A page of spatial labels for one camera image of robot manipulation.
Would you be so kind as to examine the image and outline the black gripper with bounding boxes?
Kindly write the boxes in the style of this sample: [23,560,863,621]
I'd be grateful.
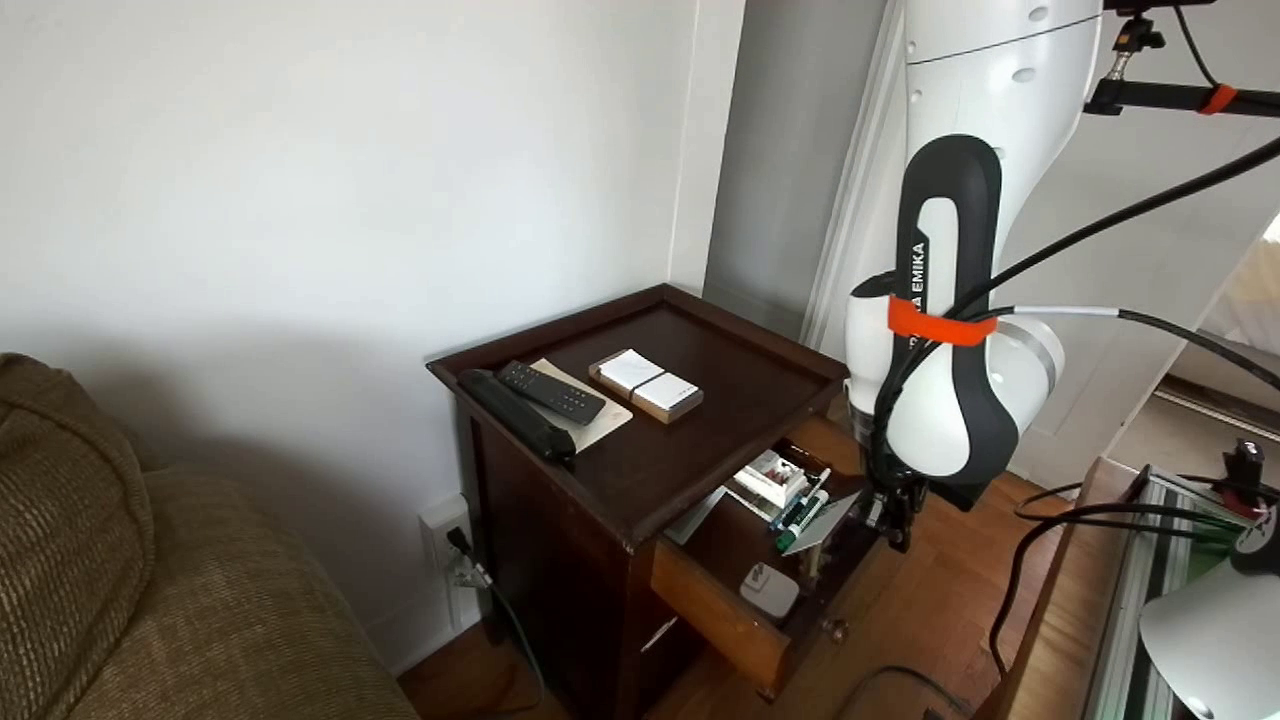
[866,455,931,557]

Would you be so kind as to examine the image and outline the dark wooden drawer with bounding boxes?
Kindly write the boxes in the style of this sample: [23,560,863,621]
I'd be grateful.
[646,420,897,707]

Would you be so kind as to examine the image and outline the green card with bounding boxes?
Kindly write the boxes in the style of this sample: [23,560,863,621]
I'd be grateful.
[770,485,866,553]

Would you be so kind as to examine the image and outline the small white square device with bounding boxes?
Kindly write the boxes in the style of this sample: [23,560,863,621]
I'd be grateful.
[734,560,803,625]

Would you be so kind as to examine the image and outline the white box with red print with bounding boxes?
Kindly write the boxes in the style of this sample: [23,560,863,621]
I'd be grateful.
[732,446,812,513]

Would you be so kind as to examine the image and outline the dark wooden nightstand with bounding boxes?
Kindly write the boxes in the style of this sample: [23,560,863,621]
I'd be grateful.
[424,281,925,720]

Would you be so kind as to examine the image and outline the beige paper pad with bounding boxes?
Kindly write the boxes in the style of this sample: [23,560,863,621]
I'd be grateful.
[526,356,634,455]

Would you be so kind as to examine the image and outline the plain white notepad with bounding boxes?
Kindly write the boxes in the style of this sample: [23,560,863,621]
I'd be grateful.
[582,347,668,399]

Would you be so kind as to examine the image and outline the small black webcam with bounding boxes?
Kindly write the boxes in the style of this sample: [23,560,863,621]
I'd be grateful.
[1221,438,1267,513]

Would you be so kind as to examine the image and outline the short black remote control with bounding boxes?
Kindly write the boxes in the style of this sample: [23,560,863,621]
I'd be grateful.
[492,360,609,434]

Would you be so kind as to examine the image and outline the long black remote control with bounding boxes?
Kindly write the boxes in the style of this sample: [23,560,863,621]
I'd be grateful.
[454,369,578,473]

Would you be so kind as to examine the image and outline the white plug adapter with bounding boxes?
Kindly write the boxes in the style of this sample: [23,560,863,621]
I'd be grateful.
[450,557,498,597]

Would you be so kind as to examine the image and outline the black tripod head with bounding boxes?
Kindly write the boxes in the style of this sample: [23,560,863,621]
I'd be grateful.
[1107,14,1167,87]

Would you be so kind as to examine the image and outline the brown fabric sofa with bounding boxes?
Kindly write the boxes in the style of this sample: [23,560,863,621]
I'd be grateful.
[0,347,424,720]

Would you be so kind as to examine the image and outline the thick black cable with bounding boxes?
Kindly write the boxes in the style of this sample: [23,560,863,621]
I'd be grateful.
[988,477,1253,675]

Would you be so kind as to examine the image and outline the orange cable strap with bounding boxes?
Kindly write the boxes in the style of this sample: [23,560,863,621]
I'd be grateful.
[883,291,1001,352]

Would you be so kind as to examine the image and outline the aluminium frame rail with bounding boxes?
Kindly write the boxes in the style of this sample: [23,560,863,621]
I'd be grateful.
[1079,459,1264,720]

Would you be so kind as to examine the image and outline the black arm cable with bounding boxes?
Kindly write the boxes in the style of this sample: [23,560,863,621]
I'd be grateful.
[866,134,1280,451]

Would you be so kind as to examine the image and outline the white wall outlet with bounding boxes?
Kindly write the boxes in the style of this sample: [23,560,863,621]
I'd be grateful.
[421,493,487,632]

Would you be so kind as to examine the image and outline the black camera boom bar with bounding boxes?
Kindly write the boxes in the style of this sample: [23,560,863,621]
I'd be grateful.
[1079,76,1280,120]

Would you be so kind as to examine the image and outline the black mounted camera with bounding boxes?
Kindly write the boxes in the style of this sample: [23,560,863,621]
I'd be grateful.
[1103,0,1221,17]

